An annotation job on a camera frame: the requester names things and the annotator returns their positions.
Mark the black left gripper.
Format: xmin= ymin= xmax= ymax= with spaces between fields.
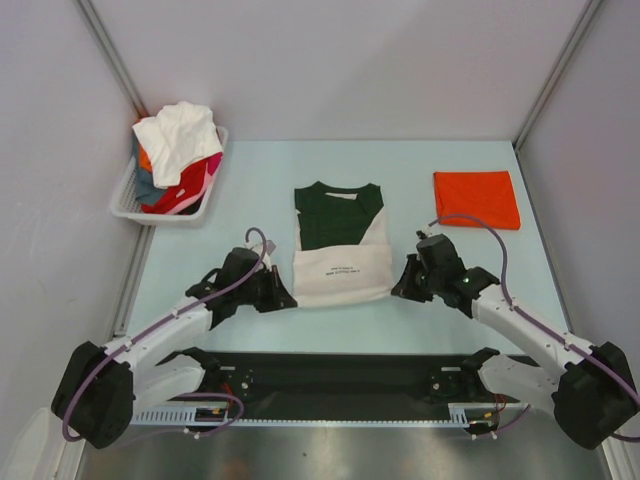
xmin=235 ymin=265 xmax=296 ymax=313

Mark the cream and green t shirt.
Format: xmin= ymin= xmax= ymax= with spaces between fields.
xmin=293 ymin=182 xmax=394 ymax=308

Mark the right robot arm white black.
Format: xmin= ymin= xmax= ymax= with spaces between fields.
xmin=391 ymin=232 xmax=639 ymax=450

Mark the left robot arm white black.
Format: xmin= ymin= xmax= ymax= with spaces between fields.
xmin=51 ymin=242 xmax=297 ymax=448

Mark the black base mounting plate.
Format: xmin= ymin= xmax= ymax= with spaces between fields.
xmin=183 ymin=347 xmax=495 ymax=423

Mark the folded orange t shirt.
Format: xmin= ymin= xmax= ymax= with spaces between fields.
xmin=433 ymin=171 xmax=521 ymax=230

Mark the red t shirt in basket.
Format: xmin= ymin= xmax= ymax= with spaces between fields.
xmin=140 ymin=160 xmax=208 ymax=214

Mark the pink garment in basket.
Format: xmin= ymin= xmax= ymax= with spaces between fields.
xmin=203 ymin=152 xmax=224 ymax=187

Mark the grey blue garment in basket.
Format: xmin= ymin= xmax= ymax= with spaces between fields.
xmin=131 ymin=136 xmax=165 ymax=206

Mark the white plastic laundry basket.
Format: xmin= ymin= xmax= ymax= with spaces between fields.
xmin=110 ymin=126 xmax=229 ymax=228

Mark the orange garment in basket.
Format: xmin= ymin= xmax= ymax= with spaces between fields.
xmin=138 ymin=146 xmax=152 ymax=173

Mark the white t shirt in basket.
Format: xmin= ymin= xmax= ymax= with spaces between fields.
xmin=132 ymin=101 xmax=223 ymax=189

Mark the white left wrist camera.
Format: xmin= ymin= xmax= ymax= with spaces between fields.
xmin=245 ymin=240 xmax=276 ymax=271

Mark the white slotted cable duct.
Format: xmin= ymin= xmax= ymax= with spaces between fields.
xmin=131 ymin=402 xmax=495 ymax=429

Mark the left aluminium corner post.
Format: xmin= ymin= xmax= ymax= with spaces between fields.
xmin=74 ymin=0 xmax=148 ymax=117

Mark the aluminium corner post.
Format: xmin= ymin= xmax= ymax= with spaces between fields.
xmin=74 ymin=0 xmax=148 ymax=117
xmin=512 ymin=0 xmax=607 ymax=154

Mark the right aluminium corner post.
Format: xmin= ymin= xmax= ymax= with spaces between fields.
xmin=512 ymin=0 xmax=607 ymax=154

